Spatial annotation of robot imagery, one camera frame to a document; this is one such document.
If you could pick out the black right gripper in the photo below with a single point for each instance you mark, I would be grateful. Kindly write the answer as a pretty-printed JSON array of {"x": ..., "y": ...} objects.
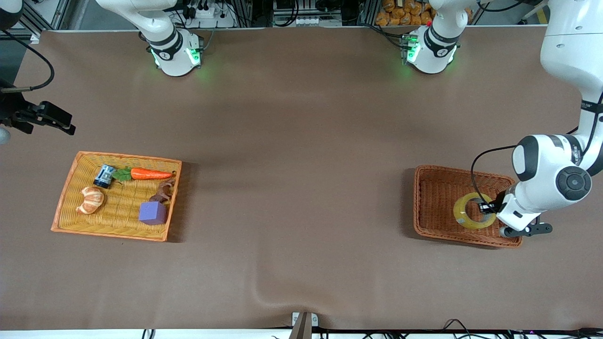
[{"x": 10, "y": 111}]

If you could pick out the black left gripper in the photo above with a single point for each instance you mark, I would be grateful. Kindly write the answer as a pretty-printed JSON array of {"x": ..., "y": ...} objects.
[{"x": 497, "y": 201}]

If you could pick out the clear yellowish tape roll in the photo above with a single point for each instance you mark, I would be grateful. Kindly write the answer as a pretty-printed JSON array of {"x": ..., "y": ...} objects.
[{"x": 464, "y": 219}]

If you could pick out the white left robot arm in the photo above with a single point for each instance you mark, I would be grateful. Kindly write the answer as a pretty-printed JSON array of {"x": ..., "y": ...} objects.
[{"x": 565, "y": 56}]

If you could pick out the brown wicker basket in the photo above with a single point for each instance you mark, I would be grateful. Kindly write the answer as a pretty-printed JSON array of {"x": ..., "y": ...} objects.
[{"x": 438, "y": 207}]

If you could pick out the small blue can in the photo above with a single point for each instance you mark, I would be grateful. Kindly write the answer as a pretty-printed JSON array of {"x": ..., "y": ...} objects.
[{"x": 104, "y": 176}]

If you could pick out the toy croissant bread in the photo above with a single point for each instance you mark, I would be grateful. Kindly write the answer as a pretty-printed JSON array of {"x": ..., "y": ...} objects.
[{"x": 91, "y": 199}]

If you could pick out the orange toy carrot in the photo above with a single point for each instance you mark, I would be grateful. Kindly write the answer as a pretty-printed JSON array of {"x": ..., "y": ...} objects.
[{"x": 148, "y": 174}]

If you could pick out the orange wicker tray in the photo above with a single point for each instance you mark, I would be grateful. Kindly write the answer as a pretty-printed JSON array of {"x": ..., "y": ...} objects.
[{"x": 118, "y": 207}]

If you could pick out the brown toy pretzel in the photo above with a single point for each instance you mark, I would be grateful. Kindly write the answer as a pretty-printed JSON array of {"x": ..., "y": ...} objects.
[{"x": 165, "y": 190}]

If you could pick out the purple cube block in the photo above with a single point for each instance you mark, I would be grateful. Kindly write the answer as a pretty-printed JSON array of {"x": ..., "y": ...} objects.
[{"x": 153, "y": 213}]

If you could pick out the white power strip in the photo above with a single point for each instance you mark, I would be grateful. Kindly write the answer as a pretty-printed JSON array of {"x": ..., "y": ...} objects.
[
  {"x": 316, "y": 21},
  {"x": 212, "y": 14}
]

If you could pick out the orange snack packets pile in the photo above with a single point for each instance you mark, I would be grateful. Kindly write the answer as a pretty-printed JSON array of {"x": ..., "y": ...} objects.
[{"x": 405, "y": 14}]

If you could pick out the aluminium frame profile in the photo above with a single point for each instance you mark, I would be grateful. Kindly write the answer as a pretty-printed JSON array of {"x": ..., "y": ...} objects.
[{"x": 42, "y": 19}]

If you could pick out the metal table edge bracket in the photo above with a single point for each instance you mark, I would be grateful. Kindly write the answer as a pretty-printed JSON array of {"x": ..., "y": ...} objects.
[{"x": 304, "y": 325}]

